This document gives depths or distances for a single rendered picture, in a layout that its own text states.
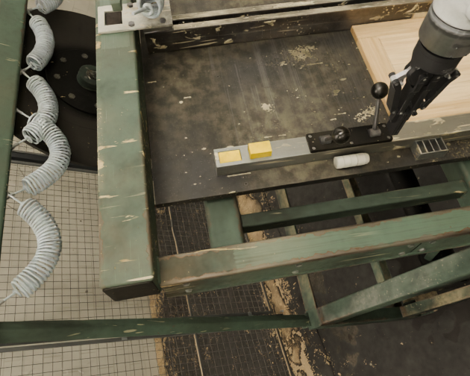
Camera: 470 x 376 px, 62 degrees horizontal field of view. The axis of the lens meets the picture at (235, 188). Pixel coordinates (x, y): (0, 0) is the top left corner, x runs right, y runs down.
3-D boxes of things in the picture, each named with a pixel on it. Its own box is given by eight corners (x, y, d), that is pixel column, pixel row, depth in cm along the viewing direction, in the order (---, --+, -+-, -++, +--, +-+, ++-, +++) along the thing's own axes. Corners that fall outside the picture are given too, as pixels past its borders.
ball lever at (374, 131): (384, 139, 92) (393, 83, 84) (368, 142, 92) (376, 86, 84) (377, 132, 95) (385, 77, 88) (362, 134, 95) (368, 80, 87)
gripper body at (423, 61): (429, 61, 61) (406, 101, 69) (480, 54, 62) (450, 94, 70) (410, 28, 65) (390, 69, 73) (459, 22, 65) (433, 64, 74)
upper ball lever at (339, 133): (332, 147, 93) (354, 142, 80) (316, 149, 93) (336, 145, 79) (330, 131, 93) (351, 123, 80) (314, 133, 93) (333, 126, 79)
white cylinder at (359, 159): (336, 171, 94) (367, 166, 94) (339, 165, 91) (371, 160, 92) (332, 160, 95) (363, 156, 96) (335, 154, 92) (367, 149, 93)
